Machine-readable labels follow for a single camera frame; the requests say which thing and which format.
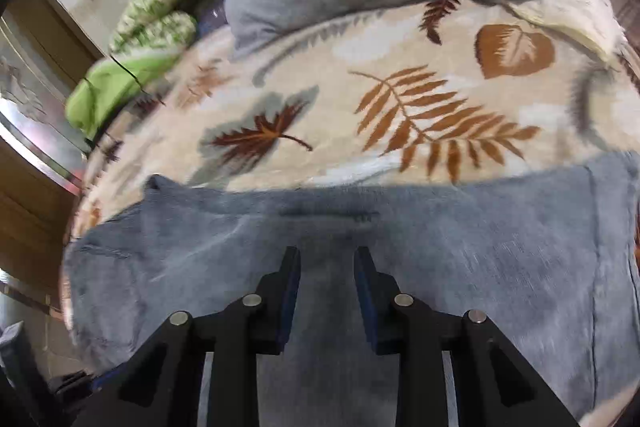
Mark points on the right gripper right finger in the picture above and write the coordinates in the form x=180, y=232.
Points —
x=449, y=366

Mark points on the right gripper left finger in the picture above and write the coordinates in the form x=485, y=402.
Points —
x=161, y=384

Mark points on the blue denim pants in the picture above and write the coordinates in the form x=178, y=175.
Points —
x=549, y=257

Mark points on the leaf pattern beige blanket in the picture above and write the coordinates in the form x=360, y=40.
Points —
x=439, y=94

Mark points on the wooden door with glass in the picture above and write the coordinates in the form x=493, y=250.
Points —
x=44, y=54

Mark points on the green patterned quilt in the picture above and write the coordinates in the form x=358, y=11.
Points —
x=148, y=39

